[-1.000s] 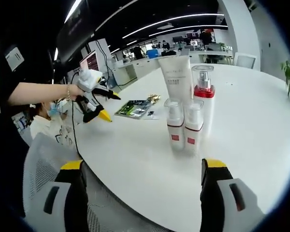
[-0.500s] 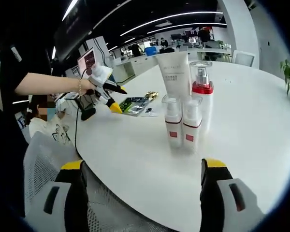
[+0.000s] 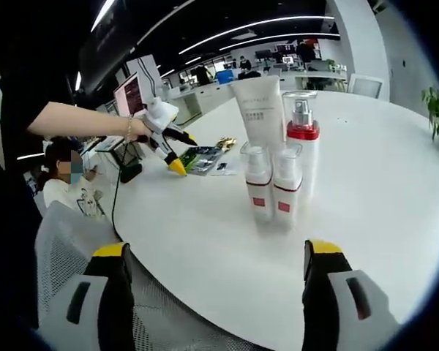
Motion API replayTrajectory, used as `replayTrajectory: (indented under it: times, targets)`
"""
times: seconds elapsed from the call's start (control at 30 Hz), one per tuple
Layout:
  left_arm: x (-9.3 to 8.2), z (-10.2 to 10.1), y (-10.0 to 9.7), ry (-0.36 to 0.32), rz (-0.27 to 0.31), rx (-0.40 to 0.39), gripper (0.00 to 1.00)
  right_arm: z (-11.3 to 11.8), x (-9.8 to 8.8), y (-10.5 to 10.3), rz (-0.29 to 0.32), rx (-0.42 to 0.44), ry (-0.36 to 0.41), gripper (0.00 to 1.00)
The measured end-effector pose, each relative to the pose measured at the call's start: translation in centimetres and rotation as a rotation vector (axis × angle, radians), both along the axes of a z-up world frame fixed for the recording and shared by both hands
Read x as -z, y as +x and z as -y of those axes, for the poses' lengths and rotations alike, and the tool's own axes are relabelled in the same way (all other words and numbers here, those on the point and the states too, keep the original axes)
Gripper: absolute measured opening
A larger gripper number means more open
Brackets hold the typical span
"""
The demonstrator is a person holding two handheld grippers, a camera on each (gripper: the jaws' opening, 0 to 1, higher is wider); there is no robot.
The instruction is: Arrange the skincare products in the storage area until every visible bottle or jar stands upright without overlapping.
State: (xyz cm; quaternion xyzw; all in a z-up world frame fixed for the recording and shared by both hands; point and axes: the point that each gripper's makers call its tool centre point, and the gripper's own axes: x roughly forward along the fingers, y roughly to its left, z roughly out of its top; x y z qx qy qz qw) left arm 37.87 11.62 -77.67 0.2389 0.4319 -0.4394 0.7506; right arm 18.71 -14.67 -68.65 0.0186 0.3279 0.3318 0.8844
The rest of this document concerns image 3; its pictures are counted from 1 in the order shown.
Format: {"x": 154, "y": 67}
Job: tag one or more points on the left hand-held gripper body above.
{"x": 161, "y": 115}

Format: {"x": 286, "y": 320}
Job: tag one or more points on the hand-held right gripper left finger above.
{"x": 109, "y": 292}

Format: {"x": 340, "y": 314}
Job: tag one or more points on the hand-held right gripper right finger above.
{"x": 351, "y": 311}

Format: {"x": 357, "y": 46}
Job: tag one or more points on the dark green printed skincare sachet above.
{"x": 201, "y": 161}

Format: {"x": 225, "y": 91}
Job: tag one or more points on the gold foil skincare sachet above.
{"x": 227, "y": 143}

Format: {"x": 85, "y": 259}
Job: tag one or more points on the small white skincare sachet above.
{"x": 227, "y": 170}

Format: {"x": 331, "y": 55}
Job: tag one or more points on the white skincare tube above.
{"x": 258, "y": 109}

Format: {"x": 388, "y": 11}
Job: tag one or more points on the small white skincare spray bottle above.
{"x": 258, "y": 190}
{"x": 287, "y": 194}

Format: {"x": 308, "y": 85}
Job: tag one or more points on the large red-collared skincare bottle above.
{"x": 309, "y": 175}

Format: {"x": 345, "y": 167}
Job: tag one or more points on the blue storage box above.
{"x": 227, "y": 77}

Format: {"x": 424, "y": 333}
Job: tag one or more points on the person's left hand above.
{"x": 139, "y": 128}

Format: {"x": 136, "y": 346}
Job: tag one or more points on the open laptop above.
{"x": 130, "y": 95}

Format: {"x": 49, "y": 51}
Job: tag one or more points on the white office counter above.
{"x": 205, "y": 102}

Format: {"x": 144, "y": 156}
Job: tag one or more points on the black oval device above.
{"x": 131, "y": 173}

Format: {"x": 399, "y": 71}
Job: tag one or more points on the black-legged laptop stand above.
{"x": 126, "y": 155}

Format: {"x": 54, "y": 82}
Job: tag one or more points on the grey mesh office chair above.
{"x": 66, "y": 234}

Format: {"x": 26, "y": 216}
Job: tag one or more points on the ceiling light strips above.
{"x": 78, "y": 80}

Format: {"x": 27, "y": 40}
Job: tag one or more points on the black bag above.
{"x": 248, "y": 75}

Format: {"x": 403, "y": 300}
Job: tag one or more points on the black hanging display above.
{"x": 106, "y": 40}

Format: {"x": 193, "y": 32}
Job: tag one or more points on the person's black printed shirt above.
{"x": 14, "y": 219}

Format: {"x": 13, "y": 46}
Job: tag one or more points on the potted green plant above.
{"x": 437, "y": 106}

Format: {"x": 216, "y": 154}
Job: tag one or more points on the white frame chair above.
{"x": 366, "y": 86}

